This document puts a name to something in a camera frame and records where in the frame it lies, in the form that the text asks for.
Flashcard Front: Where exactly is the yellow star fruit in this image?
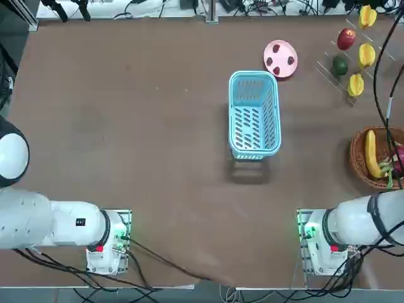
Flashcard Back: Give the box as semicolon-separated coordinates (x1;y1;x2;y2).
357;42;376;70
358;4;378;31
347;72;365;97

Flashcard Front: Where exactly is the light blue plastic basket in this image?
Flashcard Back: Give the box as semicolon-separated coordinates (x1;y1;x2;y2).
228;70;282;160

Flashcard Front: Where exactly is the brown wicker basket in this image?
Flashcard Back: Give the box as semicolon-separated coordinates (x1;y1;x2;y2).
349;126;404;191

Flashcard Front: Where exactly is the pink round plate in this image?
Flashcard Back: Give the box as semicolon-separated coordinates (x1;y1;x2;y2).
263;40;299;80

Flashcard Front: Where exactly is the white board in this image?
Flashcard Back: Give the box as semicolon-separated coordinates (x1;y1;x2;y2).
36;0;360;18

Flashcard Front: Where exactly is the clear acrylic stepped stand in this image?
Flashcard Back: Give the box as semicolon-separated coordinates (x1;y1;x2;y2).
315;17;397;107

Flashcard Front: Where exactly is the green avocado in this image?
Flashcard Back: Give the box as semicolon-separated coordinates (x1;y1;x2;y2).
332;55;349;76

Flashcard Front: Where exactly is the yellow banana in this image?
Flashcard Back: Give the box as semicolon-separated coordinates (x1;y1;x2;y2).
365;129;384;179

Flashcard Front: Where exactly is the red apple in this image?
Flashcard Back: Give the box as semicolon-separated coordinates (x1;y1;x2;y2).
336;28;357;51

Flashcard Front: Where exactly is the black tripod leg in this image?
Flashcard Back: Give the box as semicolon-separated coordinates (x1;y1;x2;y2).
41;0;69;23
73;0;92;21

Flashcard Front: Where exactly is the pink dragon fruit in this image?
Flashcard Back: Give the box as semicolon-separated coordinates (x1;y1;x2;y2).
378;151;404;190

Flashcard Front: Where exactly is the black table cable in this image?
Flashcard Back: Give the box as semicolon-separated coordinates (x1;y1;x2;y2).
126;236;236;288

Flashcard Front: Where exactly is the aluminium post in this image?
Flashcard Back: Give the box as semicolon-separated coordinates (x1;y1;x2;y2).
205;0;219;23

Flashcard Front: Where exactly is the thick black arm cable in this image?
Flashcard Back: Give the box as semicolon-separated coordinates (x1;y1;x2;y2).
373;6;404;190

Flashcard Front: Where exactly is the black cable with white tag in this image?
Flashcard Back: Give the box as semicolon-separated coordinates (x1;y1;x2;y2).
385;64;404;149

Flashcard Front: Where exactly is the aluminium profile rail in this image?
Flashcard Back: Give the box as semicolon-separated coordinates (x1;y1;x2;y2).
17;0;39;32

